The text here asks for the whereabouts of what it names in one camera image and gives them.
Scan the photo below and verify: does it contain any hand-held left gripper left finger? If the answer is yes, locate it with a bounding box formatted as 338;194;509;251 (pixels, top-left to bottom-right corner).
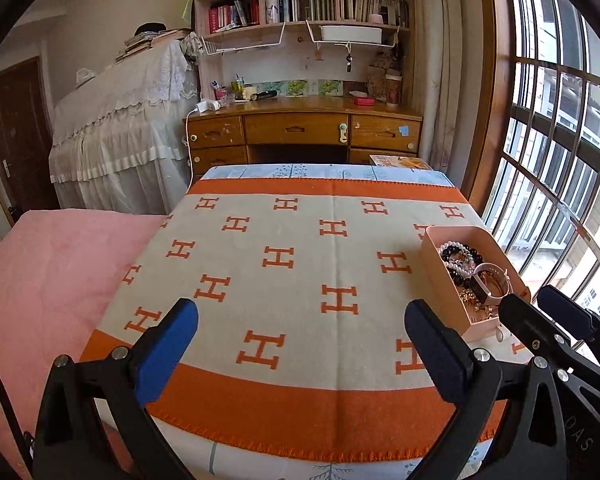
32;297;201;480

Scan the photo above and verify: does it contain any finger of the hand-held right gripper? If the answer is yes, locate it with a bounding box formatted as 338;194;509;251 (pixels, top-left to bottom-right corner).
537;285;600;352
499;293;582;377

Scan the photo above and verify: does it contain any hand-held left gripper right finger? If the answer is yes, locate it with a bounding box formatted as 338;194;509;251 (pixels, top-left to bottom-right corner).
404;299;568;480

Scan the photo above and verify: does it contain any pink jewelry box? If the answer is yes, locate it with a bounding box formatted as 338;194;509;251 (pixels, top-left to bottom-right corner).
419;224;532;344

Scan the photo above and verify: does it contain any white strap wristwatch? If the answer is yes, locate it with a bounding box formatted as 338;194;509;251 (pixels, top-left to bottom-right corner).
471;261;515;308

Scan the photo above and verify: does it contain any pink bed blanket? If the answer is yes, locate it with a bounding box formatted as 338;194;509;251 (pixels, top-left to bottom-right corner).
0;208;169;477

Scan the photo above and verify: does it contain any orange and cream patterned blanket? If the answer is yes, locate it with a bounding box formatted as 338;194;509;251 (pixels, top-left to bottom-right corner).
79;177;537;464

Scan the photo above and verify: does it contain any metal window grille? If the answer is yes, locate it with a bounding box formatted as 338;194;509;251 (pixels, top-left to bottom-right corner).
480;0;600;322

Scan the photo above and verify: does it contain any orange magazine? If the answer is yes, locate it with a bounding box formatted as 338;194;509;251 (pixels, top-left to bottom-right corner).
369;154;434;171

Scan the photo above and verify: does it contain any white lace piano cover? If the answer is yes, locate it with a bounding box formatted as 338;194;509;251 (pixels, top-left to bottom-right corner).
48;32;202;217

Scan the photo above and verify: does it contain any wooden desk with drawers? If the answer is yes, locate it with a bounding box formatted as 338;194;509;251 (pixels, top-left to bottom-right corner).
182;95;424;182

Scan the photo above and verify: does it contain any brown wooden door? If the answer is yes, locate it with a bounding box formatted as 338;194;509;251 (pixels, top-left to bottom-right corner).
0;55;62;227

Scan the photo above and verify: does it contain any beige curtain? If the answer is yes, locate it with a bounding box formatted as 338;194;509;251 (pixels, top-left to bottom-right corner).
409;0;487;187

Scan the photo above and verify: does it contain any red patterned cup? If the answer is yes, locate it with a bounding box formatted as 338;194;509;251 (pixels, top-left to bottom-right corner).
384;73;404;107

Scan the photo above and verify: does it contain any stack of books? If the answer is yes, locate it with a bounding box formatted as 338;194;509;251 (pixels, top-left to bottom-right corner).
114;29;192;64

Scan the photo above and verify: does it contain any white plastic tray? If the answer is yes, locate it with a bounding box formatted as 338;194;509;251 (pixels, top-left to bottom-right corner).
319;23;384;44

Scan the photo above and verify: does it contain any row of red books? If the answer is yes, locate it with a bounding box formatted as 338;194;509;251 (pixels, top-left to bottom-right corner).
208;0;260;34

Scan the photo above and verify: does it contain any row of pale books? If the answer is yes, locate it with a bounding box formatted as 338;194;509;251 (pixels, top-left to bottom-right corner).
279;0;411;29

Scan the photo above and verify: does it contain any gold chain necklace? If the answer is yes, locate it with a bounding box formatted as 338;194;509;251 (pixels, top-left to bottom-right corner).
459;286;502;320

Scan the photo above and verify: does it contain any black bead bracelet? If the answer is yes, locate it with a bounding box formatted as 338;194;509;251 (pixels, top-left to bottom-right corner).
442;248;484;283

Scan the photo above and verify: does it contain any white wire basket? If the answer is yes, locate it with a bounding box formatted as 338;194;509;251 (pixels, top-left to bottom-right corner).
199;21;287;57
305;19;399;52

